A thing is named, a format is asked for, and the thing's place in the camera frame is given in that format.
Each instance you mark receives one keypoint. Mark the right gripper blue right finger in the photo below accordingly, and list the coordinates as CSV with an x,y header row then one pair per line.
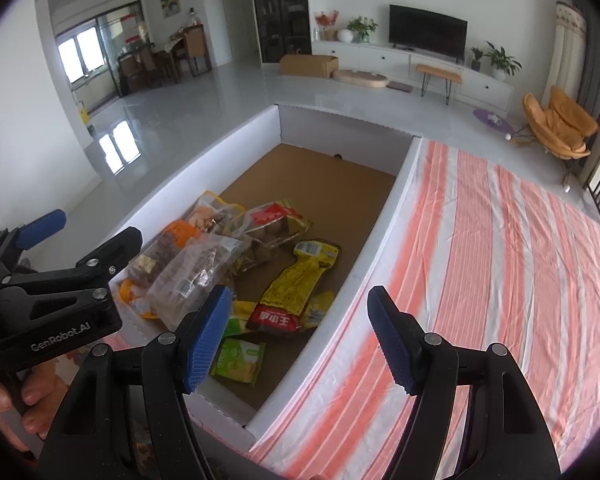
x,y
505,435

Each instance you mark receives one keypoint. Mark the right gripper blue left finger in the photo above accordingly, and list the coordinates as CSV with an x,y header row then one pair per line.
x,y
92,435

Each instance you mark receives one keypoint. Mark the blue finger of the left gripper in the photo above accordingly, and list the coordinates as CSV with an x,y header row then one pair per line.
x,y
40,229

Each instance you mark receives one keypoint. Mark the orange chicken leg packet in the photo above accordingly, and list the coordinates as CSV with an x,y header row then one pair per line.
x,y
144,269

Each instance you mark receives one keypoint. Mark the green snack packet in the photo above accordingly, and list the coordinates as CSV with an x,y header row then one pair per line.
x,y
239,360

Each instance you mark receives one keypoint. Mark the clear bag brown bars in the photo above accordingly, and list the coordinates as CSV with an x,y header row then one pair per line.
x,y
187,280

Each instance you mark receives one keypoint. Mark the yellow red snack packet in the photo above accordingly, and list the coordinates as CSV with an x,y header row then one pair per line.
x,y
295,285

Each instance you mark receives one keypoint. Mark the gold bag of round pastries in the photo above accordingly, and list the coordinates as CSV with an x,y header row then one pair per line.
x,y
267,229

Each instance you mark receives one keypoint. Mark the clear bag of snacks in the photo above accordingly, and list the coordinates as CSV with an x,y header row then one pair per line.
x,y
210,214

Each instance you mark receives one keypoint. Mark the left human hand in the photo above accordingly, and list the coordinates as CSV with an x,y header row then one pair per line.
x,y
42,393

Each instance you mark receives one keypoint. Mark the striped orange grey tablecloth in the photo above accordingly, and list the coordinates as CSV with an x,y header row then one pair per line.
x,y
478,256

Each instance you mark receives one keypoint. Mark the dining table with chairs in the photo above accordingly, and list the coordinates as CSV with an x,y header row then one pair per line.
x,y
149,65

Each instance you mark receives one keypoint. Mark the white cardboard storage box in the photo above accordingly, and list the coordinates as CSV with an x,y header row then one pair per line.
x,y
309,176

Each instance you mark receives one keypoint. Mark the orange lounge chair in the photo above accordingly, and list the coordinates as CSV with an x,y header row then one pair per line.
x,y
562,127

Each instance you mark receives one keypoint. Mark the cardboard box on floor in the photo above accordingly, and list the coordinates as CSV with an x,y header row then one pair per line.
x,y
308,65

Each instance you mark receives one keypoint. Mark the black display cabinet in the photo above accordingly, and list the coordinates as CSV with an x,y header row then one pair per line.
x,y
283,28

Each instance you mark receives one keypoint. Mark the white tv cabinet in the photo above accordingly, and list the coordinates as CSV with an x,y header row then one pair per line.
x,y
475,89

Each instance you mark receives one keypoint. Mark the round beige floor cushion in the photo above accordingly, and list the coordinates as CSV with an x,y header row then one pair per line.
x,y
361,78

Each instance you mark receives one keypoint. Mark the wooden stool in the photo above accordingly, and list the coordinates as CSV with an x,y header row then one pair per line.
x,y
450,79

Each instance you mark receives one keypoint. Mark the red flowers vase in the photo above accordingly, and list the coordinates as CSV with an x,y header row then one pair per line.
x,y
326,23

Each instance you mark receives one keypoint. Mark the potted green plant right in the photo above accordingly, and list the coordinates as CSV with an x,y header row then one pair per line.
x,y
503,65

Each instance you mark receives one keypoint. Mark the small potted plant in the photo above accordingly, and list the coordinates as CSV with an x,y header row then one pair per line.
x,y
476,58

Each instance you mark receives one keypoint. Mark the black television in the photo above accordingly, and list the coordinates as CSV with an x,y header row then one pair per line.
x,y
429,31

